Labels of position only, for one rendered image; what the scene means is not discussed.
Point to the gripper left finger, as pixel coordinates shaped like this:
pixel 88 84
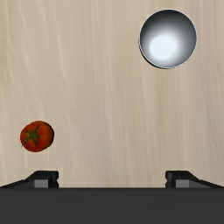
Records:
pixel 43 179

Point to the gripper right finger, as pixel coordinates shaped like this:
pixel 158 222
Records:
pixel 180 179

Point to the red tomato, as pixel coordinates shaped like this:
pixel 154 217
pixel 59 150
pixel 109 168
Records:
pixel 37 136

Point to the grey metal bowl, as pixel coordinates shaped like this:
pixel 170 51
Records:
pixel 168 38

